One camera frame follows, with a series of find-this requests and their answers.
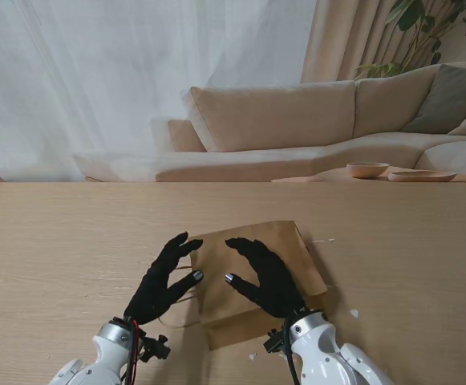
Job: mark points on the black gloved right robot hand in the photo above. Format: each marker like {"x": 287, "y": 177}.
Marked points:
{"x": 276, "y": 284}

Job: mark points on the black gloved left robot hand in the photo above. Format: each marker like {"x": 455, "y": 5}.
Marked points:
{"x": 156, "y": 284}

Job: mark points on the brown paper bag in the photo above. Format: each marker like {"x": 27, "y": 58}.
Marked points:
{"x": 216, "y": 260}

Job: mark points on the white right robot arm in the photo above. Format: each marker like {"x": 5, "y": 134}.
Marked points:
{"x": 321, "y": 349}

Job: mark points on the white paper scrap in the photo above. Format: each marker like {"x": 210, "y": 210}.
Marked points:
{"x": 252, "y": 355}
{"x": 353, "y": 314}

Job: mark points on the low wooden coffee table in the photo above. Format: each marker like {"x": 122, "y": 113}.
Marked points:
{"x": 333, "y": 175}

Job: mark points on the wooden bowl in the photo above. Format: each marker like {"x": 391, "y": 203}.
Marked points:
{"x": 367, "y": 169}

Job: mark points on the beige sofa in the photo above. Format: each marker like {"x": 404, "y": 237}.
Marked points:
{"x": 272, "y": 116}

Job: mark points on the shallow wooden dish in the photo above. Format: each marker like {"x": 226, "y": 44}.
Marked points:
{"x": 421, "y": 176}

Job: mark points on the white sheer curtain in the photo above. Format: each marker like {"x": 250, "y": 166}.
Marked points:
{"x": 96, "y": 80}

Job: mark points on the beige curtain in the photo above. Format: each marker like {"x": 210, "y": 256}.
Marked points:
{"x": 337, "y": 40}

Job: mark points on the grey cushion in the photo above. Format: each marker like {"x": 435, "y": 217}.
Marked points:
{"x": 449, "y": 100}

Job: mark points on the green leafy houseplant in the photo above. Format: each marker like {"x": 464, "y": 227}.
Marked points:
{"x": 411, "y": 14}

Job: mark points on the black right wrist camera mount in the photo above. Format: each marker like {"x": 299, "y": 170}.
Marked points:
{"x": 274, "y": 343}

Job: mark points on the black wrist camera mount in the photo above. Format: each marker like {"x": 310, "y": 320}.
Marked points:
{"x": 156, "y": 348}
{"x": 274, "y": 343}

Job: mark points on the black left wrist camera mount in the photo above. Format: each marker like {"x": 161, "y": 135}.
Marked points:
{"x": 156, "y": 348}

